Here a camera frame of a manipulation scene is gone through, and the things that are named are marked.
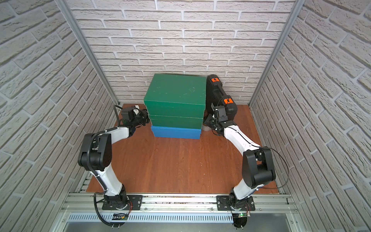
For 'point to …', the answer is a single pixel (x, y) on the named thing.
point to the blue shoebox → (176, 132)
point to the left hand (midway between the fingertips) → (157, 109)
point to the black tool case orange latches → (216, 95)
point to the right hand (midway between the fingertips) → (206, 119)
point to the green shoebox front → (191, 119)
